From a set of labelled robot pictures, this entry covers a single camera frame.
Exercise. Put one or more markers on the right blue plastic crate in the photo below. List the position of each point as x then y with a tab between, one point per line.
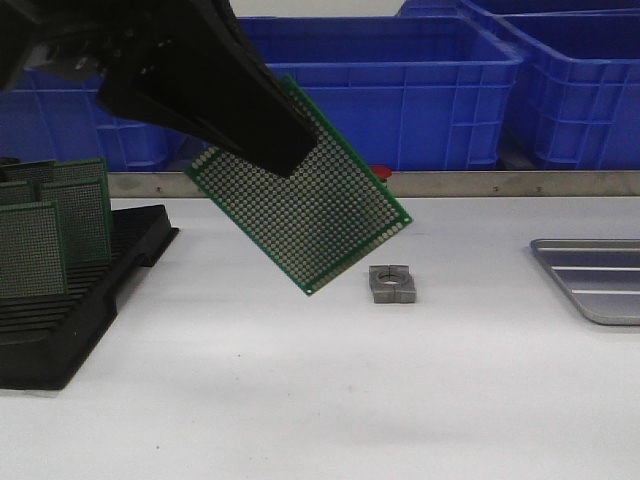
575	101

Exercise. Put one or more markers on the grey metal clamp block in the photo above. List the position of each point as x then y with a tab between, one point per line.
392	284

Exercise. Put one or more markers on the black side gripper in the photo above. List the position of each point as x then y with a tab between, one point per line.
77	40

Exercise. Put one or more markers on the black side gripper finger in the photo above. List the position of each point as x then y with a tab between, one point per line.
240	90

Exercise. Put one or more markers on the silver metal tray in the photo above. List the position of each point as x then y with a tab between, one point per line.
599	276

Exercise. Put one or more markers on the green perfboard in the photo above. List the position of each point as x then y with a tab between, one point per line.
32	253
84	211
16	192
35	172
79	170
328	215

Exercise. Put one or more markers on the blue plastic crate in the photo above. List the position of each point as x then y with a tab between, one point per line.
575	101
48	118
409	93

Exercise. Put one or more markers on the metal table edge rail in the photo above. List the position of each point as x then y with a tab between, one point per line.
434	184

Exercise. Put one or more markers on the left blue plastic crate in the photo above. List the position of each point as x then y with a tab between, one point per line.
48	118

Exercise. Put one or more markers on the back right blue crate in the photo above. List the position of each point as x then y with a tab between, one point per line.
483	8

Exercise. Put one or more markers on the centre blue plastic crate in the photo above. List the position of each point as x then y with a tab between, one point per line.
409	93

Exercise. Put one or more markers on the red emergency stop button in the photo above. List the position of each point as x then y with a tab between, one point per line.
381	172

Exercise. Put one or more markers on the black slotted board rack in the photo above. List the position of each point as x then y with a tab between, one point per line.
46	340

